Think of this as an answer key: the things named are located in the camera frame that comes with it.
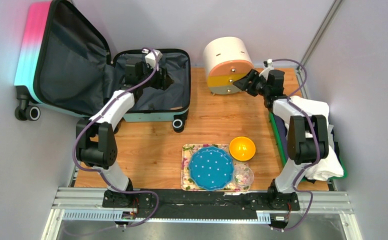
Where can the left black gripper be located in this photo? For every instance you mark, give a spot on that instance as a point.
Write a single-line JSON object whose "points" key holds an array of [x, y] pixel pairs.
{"points": [[163, 81]]}

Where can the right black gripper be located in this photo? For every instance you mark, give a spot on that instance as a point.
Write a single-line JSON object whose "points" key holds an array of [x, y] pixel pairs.
{"points": [[243, 83]]}

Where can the round pastel mini drawer cabinet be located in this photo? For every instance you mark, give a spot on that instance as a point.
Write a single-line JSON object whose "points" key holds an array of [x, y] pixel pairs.
{"points": [[226, 60]]}

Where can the pink and teal kids suitcase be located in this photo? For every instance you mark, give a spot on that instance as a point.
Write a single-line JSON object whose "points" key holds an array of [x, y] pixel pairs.
{"points": [[65, 65]]}

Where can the white garment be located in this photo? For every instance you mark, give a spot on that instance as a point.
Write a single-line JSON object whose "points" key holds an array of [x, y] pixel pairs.
{"points": [[313, 107]]}

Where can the green plastic tray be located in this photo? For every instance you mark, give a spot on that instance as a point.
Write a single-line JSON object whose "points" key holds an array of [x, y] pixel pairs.
{"points": [[331, 137]]}

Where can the navy blue garment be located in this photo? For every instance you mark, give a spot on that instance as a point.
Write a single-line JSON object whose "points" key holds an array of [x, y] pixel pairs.
{"points": [[282, 134]]}

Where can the black garment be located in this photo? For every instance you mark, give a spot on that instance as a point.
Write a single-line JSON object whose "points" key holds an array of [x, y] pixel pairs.
{"points": [[335, 149]]}

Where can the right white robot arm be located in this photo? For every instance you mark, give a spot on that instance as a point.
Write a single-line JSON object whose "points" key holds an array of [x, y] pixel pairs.
{"points": [[307, 135]]}

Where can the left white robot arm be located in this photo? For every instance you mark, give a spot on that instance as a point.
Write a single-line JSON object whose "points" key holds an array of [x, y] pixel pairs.
{"points": [[95, 148]]}

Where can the orange bowl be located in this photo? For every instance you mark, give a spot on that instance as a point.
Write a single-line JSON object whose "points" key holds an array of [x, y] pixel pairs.
{"points": [[242, 149]]}

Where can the floral rectangular tray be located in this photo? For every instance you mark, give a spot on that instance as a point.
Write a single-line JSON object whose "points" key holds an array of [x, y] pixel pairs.
{"points": [[188, 184]]}

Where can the small clear glass bowl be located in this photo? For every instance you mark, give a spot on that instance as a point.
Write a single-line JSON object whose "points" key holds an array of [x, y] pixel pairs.
{"points": [[243, 176]]}

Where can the blue polka dot plate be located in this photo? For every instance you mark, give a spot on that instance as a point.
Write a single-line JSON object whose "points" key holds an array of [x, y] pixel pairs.
{"points": [[211, 168]]}

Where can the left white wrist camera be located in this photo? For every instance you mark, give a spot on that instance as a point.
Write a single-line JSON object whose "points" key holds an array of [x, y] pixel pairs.
{"points": [[152, 58]]}

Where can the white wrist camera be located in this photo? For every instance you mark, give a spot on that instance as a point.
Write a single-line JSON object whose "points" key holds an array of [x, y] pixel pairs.
{"points": [[152, 58], [267, 67]]}

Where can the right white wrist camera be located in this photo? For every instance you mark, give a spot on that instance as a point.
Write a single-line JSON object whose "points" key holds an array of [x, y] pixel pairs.
{"points": [[267, 67]]}

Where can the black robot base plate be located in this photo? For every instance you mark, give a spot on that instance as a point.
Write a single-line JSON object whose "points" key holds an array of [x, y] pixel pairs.
{"points": [[200, 205]]}

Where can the aluminium frame rail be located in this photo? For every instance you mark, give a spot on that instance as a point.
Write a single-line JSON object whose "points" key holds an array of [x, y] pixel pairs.
{"points": [[85, 204]]}

